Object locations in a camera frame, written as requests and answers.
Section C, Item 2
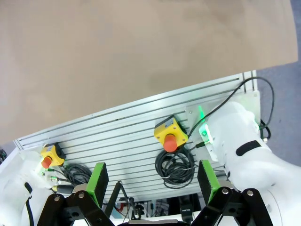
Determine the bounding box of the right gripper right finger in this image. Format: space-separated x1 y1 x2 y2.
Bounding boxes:
190 159 275 226

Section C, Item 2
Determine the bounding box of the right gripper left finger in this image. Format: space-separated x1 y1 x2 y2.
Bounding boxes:
37 161 113 226

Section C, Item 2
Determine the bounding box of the black tripod leg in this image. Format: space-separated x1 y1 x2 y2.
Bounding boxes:
104 180 123 218

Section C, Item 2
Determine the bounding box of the black labelled control box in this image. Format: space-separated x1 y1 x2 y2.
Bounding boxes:
178 194 194 223

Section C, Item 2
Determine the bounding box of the yellow emergency stop box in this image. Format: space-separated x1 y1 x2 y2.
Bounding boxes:
40 143 66 169
154 114 189 153

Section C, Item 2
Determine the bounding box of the coiled black cable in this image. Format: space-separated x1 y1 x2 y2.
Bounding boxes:
155 147 196 189
63 164 94 185

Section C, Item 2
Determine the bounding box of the metal cable plug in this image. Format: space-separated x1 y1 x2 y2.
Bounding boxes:
50 185 76 193

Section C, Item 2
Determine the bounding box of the aluminium profile base frame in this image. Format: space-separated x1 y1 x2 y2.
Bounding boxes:
13 70 262 203

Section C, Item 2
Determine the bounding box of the black left arm cable sleeve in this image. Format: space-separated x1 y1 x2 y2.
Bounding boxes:
24 182 35 226

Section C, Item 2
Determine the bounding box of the thin black base cable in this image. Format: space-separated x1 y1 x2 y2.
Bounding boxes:
187 76 276 142

